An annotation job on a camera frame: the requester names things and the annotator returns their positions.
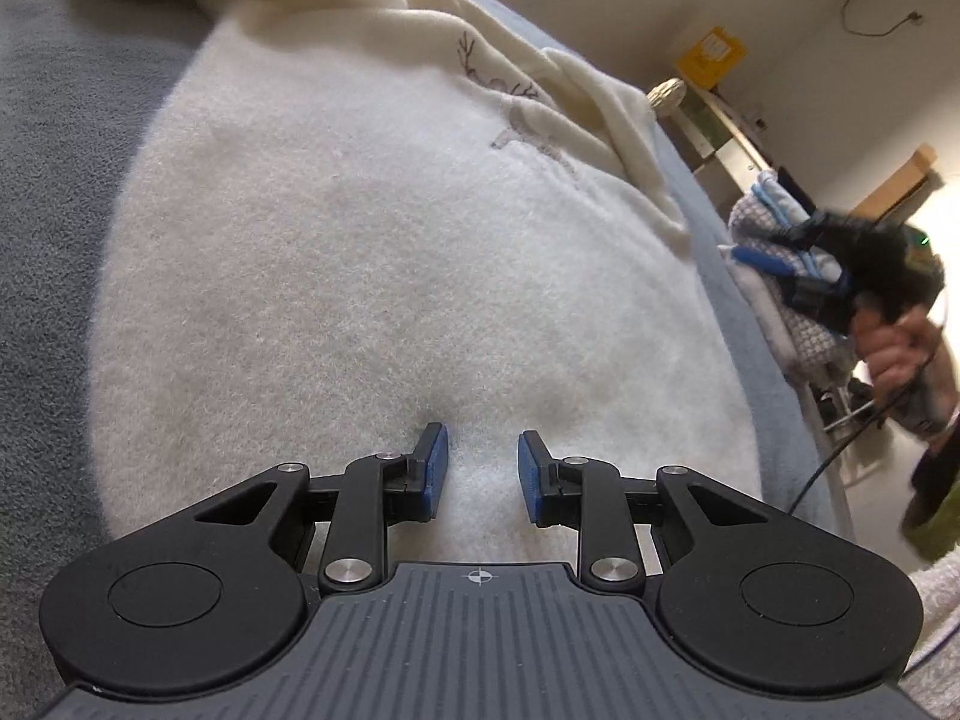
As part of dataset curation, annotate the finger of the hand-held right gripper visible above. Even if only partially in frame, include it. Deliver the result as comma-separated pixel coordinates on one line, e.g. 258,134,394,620
778,274,857,325
731,211,833,272

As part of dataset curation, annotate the white shaggy rug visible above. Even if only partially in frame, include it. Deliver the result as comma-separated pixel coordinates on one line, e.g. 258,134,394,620
896,562,960,695

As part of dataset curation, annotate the cream bed footboard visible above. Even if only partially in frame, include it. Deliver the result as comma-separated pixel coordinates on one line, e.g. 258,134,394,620
646,77,818,203

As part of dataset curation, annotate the checked folded cloth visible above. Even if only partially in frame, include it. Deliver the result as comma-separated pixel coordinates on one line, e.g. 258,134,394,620
727,195,860,372

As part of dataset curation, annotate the light blue folded cloth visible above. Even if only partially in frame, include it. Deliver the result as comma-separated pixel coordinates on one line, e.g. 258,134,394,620
750,171,841,278

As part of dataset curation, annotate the cream fleece garment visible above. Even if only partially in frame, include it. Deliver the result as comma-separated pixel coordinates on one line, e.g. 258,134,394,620
67,0,758,567

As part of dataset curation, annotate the green shaggy rug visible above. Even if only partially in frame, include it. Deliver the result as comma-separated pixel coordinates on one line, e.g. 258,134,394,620
902,495,960,565

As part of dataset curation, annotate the cardboard sheet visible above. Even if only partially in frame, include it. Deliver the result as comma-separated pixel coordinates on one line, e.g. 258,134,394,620
851,144,938,226

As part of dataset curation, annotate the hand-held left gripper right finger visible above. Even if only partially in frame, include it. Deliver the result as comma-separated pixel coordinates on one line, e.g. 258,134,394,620
517,430,773,595

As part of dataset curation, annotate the black floor cable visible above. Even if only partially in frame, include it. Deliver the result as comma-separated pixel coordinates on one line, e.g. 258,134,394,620
787,390,905,512

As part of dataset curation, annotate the yellow box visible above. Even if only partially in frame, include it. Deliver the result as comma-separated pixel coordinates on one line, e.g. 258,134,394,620
675,26,749,87

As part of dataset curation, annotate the person's right hand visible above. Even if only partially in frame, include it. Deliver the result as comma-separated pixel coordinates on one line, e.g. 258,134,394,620
855,309,937,404

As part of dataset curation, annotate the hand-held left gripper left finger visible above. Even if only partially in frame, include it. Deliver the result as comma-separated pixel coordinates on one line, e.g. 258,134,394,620
195,422,451,595

